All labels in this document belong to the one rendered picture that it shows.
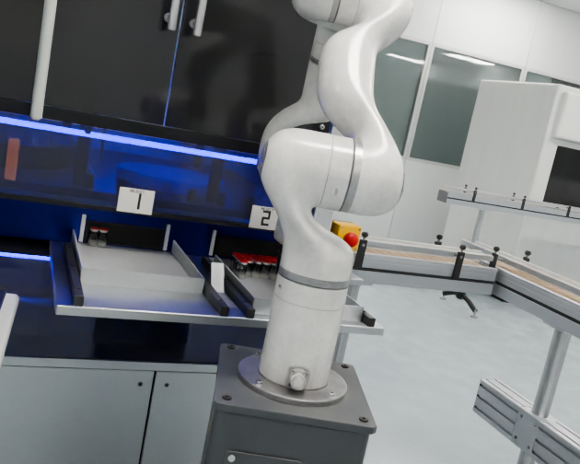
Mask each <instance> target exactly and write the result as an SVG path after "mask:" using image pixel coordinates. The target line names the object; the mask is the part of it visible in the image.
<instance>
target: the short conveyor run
mask: <svg viewBox="0 0 580 464"><path fill-rule="evenodd" d="M436 238H437V239H438V241H435V244H434V245H433V244H426V243H419V242H411V241H404V240H397V239H390V238H376V237H369V236H368V232H365V231H363V232H362V235H361V236H360V239H359V244H358V248H357V251H354V265H353V269H352V273H354V274H355V275H357V276H358V277H360V278H361V279H363V280H364V281H363V283H370V284H388V285H397V286H407V287H417V288H426V289H435V290H445V291H454V292H463V293H473V294H483V295H492V294H493V288H494V284H495V280H496V277H497V274H498V272H497V270H498V269H496V268H492V267H487V266H485V265H483V264H481V263H480V261H478V260H481V261H493V255H486V254H481V253H482V251H481V250H475V249H466V245H463V244H461V245H459V248H455V247H448V246H441V245H442V242H441V241H440V239H443V235H439V234H438V235H436Z"/></svg>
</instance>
